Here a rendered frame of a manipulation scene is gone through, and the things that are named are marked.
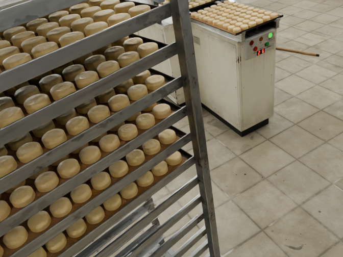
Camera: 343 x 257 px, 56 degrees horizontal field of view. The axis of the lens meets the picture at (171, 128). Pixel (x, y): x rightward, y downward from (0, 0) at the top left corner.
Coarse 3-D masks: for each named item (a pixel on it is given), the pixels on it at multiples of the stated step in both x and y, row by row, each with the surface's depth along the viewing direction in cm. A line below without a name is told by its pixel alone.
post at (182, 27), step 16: (176, 0) 68; (176, 16) 70; (176, 32) 73; (192, 48) 75; (192, 64) 77; (192, 80) 79; (192, 96) 82; (192, 112) 85; (192, 128) 89; (192, 144) 93; (208, 176) 100; (208, 192) 104; (208, 208) 108; (208, 224) 114; (208, 240) 121
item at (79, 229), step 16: (176, 160) 97; (144, 176) 94; (160, 176) 95; (128, 192) 90; (96, 208) 87; (112, 208) 87; (80, 224) 83; (96, 224) 85; (64, 240) 81; (32, 256) 78; (48, 256) 80
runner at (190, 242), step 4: (204, 228) 121; (200, 232) 120; (204, 232) 118; (192, 236) 119; (196, 236) 116; (200, 236) 117; (188, 240) 118; (192, 240) 115; (196, 240) 117; (184, 244) 117; (188, 244) 114; (192, 244) 116; (180, 248) 116; (184, 248) 113; (188, 248) 115; (176, 252) 115; (180, 252) 113; (184, 252) 114; (172, 256) 114; (176, 256) 112; (180, 256) 114
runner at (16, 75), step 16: (144, 16) 67; (160, 16) 70; (112, 32) 64; (128, 32) 66; (64, 48) 59; (80, 48) 61; (96, 48) 63; (32, 64) 56; (48, 64) 58; (0, 80) 54; (16, 80) 55
